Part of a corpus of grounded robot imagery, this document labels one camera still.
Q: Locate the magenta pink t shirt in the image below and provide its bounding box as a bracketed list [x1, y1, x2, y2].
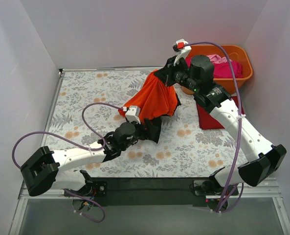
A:
[212, 61, 243, 78]

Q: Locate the orange t shirt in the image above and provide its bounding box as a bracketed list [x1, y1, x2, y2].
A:
[124, 70, 180, 123]

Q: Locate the folded dark red t shirt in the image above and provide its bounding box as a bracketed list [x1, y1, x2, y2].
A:
[196, 96, 245, 130]

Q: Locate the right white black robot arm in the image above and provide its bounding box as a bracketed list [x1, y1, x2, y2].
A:
[154, 55, 287, 195]

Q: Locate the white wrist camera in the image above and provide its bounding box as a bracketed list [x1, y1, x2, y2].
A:
[173, 39, 191, 66]
[125, 106, 141, 124]

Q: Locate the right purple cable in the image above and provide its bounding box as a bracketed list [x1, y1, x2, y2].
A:
[187, 41, 245, 213]

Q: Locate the light pink garment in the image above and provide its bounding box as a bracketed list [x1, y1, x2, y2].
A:
[207, 54, 228, 64]

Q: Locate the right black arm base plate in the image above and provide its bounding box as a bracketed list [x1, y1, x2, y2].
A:
[192, 180, 240, 196]

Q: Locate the floral patterned table mat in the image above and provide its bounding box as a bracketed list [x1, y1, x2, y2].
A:
[45, 70, 236, 177]

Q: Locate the aluminium frame rail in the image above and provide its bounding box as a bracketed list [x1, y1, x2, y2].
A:
[10, 178, 290, 235]

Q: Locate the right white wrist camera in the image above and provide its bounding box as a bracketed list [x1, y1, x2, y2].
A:
[173, 39, 191, 66]

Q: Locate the black t shirt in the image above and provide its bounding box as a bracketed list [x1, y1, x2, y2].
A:
[140, 93, 181, 143]

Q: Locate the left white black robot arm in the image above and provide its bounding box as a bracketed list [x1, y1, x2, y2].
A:
[21, 122, 148, 196]

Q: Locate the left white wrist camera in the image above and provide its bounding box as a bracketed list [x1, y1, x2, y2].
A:
[125, 106, 141, 124]

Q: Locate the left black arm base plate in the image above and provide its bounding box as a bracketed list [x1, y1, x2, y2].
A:
[86, 181, 108, 197]

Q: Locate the orange plastic laundry basket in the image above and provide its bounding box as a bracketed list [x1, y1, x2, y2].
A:
[186, 45, 253, 94]

